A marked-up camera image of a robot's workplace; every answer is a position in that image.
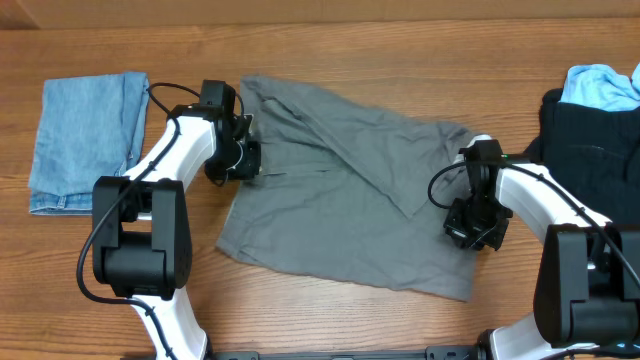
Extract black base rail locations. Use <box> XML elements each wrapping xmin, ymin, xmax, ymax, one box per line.
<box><xmin>204</xmin><ymin>345</ymin><xmax>493</xmax><ymax>360</ymax></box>

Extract light blue garment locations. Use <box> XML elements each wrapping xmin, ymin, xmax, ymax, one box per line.
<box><xmin>560</xmin><ymin>64</ymin><xmax>639</xmax><ymax>112</ymax></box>

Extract folded blue denim jeans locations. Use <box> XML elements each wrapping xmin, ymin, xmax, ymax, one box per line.
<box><xmin>28</xmin><ymin>72</ymin><xmax>149</xmax><ymax>216</ymax></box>

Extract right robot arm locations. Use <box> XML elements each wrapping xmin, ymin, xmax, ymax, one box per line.
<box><xmin>427</xmin><ymin>139</ymin><xmax>639</xmax><ymax>360</ymax></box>

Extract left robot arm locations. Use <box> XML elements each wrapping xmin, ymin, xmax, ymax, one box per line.
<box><xmin>76</xmin><ymin>80</ymin><xmax>261</xmax><ymax>359</ymax></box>

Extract black garment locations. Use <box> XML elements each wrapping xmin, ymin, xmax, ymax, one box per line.
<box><xmin>525</xmin><ymin>89</ymin><xmax>639</xmax><ymax>225</ymax></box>

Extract grey shorts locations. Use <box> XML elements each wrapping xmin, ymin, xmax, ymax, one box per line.
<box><xmin>217</xmin><ymin>76</ymin><xmax>477</xmax><ymax>301</ymax></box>

